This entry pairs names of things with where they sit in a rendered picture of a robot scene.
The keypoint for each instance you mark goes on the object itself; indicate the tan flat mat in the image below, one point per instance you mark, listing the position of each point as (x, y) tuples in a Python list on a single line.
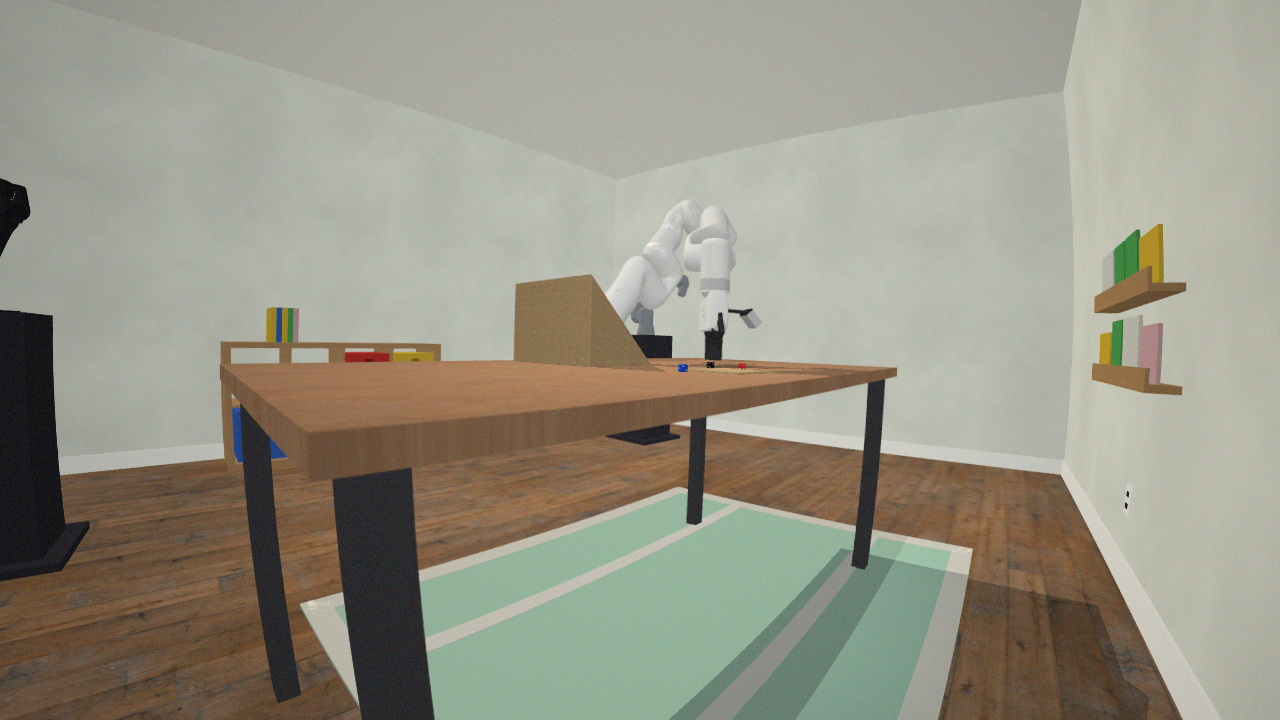
[(730, 370)]

